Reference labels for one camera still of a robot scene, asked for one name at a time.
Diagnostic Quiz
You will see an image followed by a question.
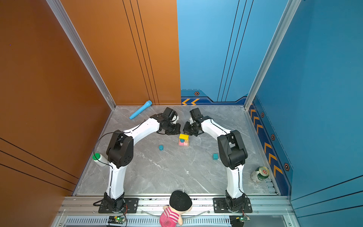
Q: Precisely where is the green cap white bottle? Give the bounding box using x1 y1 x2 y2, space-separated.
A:
92 153 108 167

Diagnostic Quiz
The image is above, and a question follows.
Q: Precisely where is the aluminium front rail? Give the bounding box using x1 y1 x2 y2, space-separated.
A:
51 192 300 227

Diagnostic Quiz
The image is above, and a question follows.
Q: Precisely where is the blue toy microphone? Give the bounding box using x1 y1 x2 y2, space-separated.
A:
129 100 153 120

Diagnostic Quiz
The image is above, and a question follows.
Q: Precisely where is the yellow wood block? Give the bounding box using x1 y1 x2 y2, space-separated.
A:
179 134 189 141

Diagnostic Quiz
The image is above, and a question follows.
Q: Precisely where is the right small circuit board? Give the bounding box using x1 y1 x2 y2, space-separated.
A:
239 216 250 222

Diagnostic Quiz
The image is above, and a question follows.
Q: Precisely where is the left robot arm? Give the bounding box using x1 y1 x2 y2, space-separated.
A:
98 107 181 213

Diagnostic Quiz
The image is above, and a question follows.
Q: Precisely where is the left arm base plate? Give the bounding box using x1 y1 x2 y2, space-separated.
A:
98 198 139 214

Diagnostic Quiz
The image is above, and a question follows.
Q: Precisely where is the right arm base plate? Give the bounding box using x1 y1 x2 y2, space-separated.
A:
213 196 253 213

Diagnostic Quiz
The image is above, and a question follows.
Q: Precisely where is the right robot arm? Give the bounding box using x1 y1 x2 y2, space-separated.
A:
183 108 249 212

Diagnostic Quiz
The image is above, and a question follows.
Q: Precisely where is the green circuit board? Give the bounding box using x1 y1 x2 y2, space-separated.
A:
107 216 127 227

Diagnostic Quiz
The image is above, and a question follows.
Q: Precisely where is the dark pink wood block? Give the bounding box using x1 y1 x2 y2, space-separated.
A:
178 140 190 147

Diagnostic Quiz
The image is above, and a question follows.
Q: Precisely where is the green beverage can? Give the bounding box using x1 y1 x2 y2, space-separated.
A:
251 166 269 183

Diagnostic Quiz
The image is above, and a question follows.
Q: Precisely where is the doll with black hat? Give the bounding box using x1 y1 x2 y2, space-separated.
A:
159 190 192 227

